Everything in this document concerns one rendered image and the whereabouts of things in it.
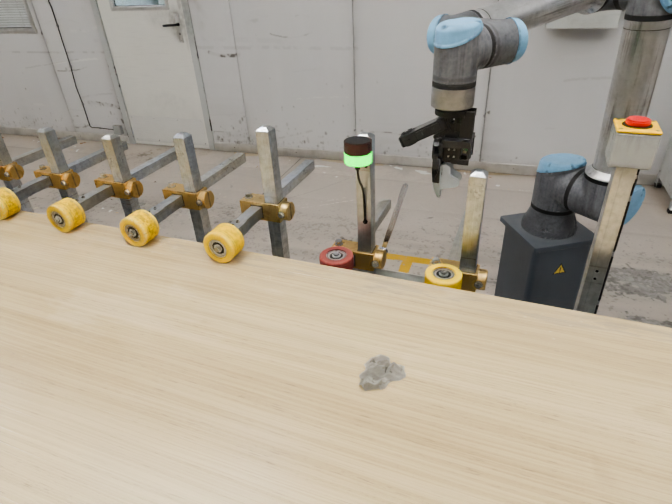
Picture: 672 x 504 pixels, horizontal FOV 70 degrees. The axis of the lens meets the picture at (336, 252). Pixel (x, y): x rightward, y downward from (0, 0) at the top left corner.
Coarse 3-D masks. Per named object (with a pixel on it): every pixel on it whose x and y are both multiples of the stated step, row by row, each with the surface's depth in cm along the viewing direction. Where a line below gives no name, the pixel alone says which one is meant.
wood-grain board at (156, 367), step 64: (0, 256) 120; (64, 256) 118; (128, 256) 117; (192, 256) 116; (256, 256) 114; (0, 320) 98; (64, 320) 97; (128, 320) 96; (192, 320) 95; (256, 320) 94; (320, 320) 93; (384, 320) 92; (448, 320) 91; (512, 320) 90; (576, 320) 90; (0, 384) 83; (64, 384) 82; (128, 384) 81; (192, 384) 81; (256, 384) 80; (320, 384) 79; (448, 384) 78; (512, 384) 77; (576, 384) 77; (640, 384) 76; (0, 448) 72; (64, 448) 71; (128, 448) 71; (192, 448) 70; (256, 448) 70; (320, 448) 69; (384, 448) 69; (448, 448) 68; (512, 448) 68; (576, 448) 67; (640, 448) 67
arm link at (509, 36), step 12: (492, 24) 97; (504, 24) 98; (516, 24) 99; (492, 36) 95; (504, 36) 97; (516, 36) 98; (492, 48) 96; (504, 48) 98; (516, 48) 100; (492, 60) 98; (504, 60) 101; (516, 60) 104
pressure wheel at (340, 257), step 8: (328, 248) 115; (336, 248) 114; (344, 248) 114; (320, 256) 112; (328, 256) 112; (336, 256) 112; (344, 256) 112; (352, 256) 111; (320, 264) 112; (328, 264) 109; (336, 264) 109; (344, 264) 109; (352, 264) 112
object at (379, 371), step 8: (368, 360) 83; (376, 360) 82; (384, 360) 82; (368, 368) 79; (376, 368) 79; (384, 368) 80; (392, 368) 79; (400, 368) 80; (360, 376) 80; (368, 376) 79; (376, 376) 79; (384, 376) 79; (392, 376) 79; (400, 376) 80; (360, 384) 78; (368, 384) 77; (376, 384) 78; (384, 384) 78
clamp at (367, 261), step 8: (344, 240) 125; (352, 248) 121; (376, 248) 120; (360, 256) 120; (368, 256) 119; (376, 256) 119; (384, 256) 120; (360, 264) 121; (368, 264) 120; (376, 264) 118; (384, 264) 122
